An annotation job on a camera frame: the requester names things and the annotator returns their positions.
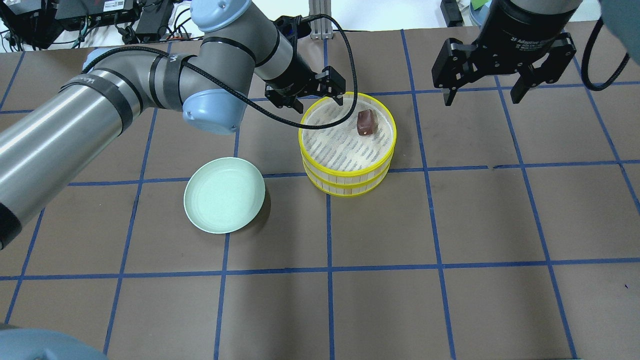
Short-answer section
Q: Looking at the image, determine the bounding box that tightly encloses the light green plate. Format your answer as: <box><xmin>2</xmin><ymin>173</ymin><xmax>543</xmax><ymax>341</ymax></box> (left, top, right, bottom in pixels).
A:
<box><xmin>183</xmin><ymin>157</ymin><xmax>266</xmax><ymax>234</ymax></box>

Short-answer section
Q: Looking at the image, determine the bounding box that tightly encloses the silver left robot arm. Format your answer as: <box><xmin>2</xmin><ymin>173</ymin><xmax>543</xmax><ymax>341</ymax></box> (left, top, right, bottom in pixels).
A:
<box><xmin>0</xmin><ymin>0</ymin><xmax>346</xmax><ymax>248</ymax></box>

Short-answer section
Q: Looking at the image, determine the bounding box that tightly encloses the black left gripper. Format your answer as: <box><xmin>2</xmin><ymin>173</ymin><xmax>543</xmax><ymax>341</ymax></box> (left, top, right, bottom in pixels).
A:
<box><xmin>265</xmin><ymin>55</ymin><xmax>346</xmax><ymax>114</ymax></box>

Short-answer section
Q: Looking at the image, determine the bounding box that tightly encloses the aluminium frame post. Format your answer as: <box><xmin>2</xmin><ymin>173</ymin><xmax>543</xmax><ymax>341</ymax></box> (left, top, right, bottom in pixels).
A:
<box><xmin>308</xmin><ymin>0</ymin><xmax>334</xmax><ymax>41</ymax></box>

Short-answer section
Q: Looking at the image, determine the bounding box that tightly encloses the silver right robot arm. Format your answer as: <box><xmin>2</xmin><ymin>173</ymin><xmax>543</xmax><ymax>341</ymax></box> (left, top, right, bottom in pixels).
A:
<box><xmin>431</xmin><ymin>0</ymin><xmax>639</xmax><ymax>106</ymax></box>

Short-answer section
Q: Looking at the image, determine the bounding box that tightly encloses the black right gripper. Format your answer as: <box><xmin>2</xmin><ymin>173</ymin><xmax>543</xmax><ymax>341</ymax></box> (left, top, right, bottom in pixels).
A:
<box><xmin>431</xmin><ymin>0</ymin><xmax>578</xmax><ymax>107</ymax></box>

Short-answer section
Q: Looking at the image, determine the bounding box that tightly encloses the brown bun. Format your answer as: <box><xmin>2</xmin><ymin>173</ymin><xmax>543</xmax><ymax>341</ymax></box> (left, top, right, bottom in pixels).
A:
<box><xmin>356</xmin><ymin>109</ymin><xmax>378</xmax><ymax>137</ymax></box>

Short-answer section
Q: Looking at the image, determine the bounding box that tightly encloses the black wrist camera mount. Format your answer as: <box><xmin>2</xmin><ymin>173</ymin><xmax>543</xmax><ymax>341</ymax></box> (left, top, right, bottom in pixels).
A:
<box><xmin>272</xmin><ymin>15</ymin><xmax>312</xmax><ymax>48</ymax></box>

